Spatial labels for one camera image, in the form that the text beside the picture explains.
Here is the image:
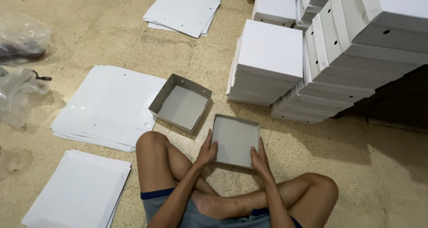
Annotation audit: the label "person's left hand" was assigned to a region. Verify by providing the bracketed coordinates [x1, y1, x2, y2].
[195, 128, 219, 170]

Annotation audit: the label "person's right hand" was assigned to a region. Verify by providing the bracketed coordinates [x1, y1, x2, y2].
[250, 136, 272, 179]

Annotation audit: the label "small grey box tray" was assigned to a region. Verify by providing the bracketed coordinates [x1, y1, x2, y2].
[211, 114, 261, 169]

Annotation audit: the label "person's legs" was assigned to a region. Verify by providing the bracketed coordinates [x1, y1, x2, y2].
[135, 131, 339, 228]

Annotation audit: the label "large grey folded box tray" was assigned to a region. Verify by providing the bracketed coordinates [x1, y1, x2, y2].
[148, 74, 213, 135]

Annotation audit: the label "grey shorts with blue trim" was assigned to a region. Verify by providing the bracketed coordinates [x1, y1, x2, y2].
[140, 187, 303, 228]

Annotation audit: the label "pile of punched flat cardboard sheets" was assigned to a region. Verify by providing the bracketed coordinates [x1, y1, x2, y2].
[51, 65, 167, 153]

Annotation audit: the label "stacks of assembled white boxes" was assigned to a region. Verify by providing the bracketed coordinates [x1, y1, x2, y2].
[226, 0, 428, 126]

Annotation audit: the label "pile of plain flat cardboard sheets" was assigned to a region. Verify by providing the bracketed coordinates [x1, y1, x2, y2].
[21, 150, 132, 228]

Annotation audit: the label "pile of slotted flat cardboard sheets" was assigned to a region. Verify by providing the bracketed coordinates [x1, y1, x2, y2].
[143, 0, 222, 39]

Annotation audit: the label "crumpled clear plastic bag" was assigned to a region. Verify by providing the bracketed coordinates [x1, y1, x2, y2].
[0, 66, 50, 128]

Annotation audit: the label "clear plastic bag with dark contents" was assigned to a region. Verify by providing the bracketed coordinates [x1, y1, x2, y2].
[0, 14, 51, 65]

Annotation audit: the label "black strap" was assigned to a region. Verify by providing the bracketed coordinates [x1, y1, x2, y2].
[31, 70, 53, 81]

